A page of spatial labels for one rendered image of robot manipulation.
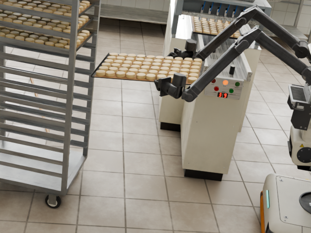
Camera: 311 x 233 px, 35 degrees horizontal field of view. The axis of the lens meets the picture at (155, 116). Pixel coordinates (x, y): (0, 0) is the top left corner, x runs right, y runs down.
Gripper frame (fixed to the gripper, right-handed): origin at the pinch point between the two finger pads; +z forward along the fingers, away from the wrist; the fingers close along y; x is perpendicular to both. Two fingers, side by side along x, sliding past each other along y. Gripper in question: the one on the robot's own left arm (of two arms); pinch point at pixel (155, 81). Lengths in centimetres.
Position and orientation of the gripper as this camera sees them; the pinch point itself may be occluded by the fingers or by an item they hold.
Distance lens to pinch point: 266.1
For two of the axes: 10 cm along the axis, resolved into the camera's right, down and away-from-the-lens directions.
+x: 8.1, -2.3, 5.4
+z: -5.9, -3.8, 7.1
